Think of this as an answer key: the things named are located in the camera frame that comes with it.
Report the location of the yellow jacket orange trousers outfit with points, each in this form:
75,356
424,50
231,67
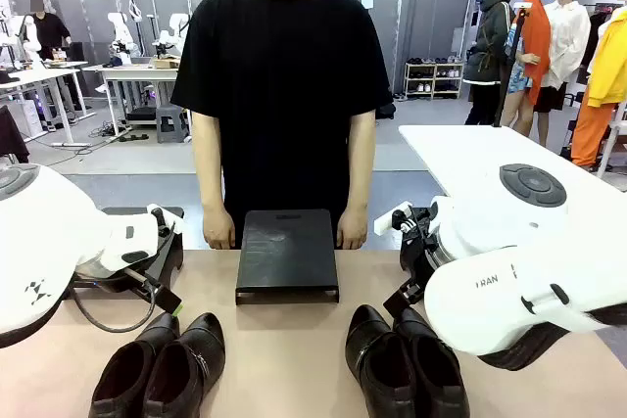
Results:
605,75

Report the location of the mannequin in orange vest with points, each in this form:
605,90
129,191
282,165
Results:
534,46

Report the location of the white background desk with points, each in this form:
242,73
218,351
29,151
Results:
137,73
44,73

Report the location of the grey plastic stool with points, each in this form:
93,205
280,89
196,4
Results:
172,124

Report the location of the white table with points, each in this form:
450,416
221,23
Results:
465,153

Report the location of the black smooth leather shoe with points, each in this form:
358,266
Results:
436,379
377,364

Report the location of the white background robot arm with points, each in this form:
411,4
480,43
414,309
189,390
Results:
29,41
120,31
171,31

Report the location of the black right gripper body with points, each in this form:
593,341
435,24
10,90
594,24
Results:
425,261

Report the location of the mannequin in dark jacket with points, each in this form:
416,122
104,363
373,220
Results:
490,46

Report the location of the black textured leather shoe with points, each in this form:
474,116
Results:
117,374
181,369

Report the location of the person's left hand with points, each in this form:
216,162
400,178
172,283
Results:
352,229

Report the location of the black cloth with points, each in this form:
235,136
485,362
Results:
12,136

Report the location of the white shoe rack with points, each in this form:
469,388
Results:
433,80

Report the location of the background person in black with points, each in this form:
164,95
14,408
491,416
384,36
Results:
49,31

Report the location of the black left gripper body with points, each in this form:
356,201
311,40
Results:
105,283

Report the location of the mannequin in white shirt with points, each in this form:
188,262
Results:
568,46

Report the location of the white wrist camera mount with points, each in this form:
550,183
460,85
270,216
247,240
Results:
169,216
389,222

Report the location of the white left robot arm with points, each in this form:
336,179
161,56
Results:
49,242

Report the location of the person in black t-shirt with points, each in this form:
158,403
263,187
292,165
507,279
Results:
281,95

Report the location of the person's left forearm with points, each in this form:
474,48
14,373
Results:
356,183

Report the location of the person's right forearm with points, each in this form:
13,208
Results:
211,183

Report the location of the cardboard box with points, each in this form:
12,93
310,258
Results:
165,62

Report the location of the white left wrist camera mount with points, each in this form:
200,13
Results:
169,216

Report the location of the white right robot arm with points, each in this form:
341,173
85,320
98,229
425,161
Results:
490,300

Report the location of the person's right hand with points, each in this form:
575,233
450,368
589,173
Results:
219,229

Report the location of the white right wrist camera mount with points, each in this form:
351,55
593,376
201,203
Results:
389,222

